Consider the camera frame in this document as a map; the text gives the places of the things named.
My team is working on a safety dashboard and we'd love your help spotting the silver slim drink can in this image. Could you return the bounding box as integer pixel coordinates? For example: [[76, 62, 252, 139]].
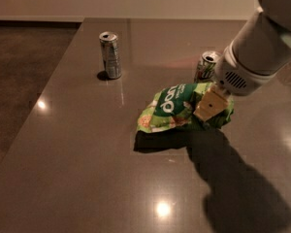
[[99, 31, 121, 80]]

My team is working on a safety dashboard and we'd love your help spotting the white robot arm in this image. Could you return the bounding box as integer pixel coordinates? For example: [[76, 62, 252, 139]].
[[194, 0, 291, 121]]

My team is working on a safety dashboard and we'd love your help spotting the green rice chip bag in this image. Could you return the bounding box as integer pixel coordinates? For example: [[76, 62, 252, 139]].
[[137, 83, 234, 133]]

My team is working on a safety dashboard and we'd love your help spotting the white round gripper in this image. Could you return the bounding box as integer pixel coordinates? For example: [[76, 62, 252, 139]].
[[194, 44, 275, 121]]

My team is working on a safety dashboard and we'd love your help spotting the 7up soda can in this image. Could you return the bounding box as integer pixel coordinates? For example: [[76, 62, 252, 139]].
[[194, 50, 221, 83]]

